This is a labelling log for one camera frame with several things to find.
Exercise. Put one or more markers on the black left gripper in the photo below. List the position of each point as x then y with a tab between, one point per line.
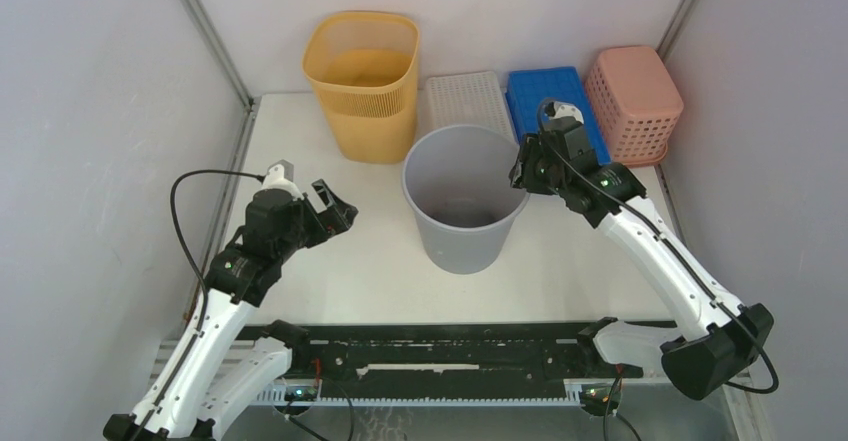
338	220

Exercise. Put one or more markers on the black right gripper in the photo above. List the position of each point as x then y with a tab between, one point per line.
530	151

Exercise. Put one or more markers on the grey bin liner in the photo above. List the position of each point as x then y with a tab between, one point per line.
457	182

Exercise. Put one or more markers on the blue compartment tray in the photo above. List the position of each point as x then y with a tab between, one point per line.
526	89

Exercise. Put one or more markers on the white perforated plastic basket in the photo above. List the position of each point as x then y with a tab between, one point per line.
465	99

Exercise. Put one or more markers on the pink perforated plastic basket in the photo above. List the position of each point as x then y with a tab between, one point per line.
635	102

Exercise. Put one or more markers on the yellow ribbed waste bin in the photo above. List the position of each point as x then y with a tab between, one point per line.
363	68

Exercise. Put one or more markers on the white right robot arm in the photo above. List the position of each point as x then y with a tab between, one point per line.
717	340

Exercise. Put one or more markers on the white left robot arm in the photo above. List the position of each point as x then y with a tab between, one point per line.
186	402

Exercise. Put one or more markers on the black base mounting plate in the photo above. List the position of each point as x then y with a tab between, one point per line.
455	359

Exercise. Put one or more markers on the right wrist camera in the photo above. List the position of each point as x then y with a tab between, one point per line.
562	110

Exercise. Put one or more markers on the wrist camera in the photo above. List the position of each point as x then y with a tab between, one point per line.
281	176
562	110

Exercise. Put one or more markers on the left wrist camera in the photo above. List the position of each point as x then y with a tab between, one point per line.
281	176

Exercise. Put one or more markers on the white slotted cable duct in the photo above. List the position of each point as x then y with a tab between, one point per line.
299	396

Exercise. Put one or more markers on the aluminium frame rail left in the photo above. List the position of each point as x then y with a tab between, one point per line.
231	115

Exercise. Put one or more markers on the aluminium frame rail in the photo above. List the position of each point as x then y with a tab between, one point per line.
665	49
231	115

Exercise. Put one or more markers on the aluminium frame rail right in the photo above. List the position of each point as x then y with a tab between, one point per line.
665	49

